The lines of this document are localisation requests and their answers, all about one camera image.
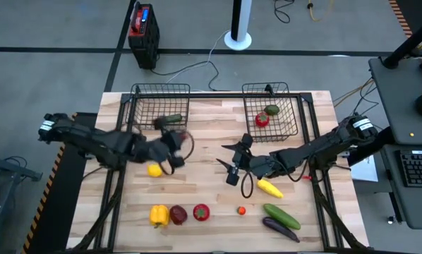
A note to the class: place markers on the red tomato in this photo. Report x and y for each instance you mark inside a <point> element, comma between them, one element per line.
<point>262,120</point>

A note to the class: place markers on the yellow bell pepper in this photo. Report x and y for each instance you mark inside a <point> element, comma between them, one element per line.
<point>158,215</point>

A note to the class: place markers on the black vertical pole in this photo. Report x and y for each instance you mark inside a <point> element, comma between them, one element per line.
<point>408,42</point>

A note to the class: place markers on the grey metal stand base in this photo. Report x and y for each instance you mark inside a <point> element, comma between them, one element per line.
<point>13,169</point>

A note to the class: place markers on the yellow lemon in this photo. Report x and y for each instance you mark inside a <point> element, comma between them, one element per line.
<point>154,170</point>

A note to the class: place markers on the black diagonal strut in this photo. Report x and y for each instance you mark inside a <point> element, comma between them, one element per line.
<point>380,141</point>

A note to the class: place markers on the black keyboard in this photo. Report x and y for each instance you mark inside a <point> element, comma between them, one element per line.
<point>419,169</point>

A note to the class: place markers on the small cherry tomato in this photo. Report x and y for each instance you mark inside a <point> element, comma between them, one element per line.
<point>241,210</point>

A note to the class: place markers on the grey desk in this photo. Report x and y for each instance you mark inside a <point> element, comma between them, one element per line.
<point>401,106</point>

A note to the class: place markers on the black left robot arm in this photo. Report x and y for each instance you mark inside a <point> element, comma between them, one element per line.
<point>91,141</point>

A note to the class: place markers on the purple eggplant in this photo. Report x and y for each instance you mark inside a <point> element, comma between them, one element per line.
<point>279,228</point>

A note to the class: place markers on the yellow corn cob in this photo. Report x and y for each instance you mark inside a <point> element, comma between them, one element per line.
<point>269,188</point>

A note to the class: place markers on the black hazard striped floor mat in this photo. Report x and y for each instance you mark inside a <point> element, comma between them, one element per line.
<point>55,197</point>
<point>415,14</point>

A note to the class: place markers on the white black pillar stand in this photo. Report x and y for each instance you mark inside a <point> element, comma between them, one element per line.
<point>239,28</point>

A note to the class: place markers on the green avocado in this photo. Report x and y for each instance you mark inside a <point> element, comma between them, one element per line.
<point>271,110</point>

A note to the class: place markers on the dark green cucumber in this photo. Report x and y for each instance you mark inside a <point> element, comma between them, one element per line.
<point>174,118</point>

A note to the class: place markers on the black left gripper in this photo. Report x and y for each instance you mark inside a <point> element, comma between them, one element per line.
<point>152,150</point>

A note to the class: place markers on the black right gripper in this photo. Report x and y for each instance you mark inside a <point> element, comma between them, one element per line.
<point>260,166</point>

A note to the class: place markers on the black metal table frame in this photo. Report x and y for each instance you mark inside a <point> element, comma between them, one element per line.
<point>214,95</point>

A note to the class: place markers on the black caster wheel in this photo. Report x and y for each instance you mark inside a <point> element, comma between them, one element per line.
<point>392,219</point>

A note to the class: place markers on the red black battery box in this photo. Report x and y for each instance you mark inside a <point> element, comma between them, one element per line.
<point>144,35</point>

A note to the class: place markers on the dark red apple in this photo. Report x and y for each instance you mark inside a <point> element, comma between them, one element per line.
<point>178,214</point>

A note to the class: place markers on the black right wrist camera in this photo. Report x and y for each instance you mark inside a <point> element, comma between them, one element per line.
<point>247,140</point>

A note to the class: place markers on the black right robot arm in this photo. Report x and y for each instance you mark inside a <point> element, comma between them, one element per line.
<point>320,146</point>

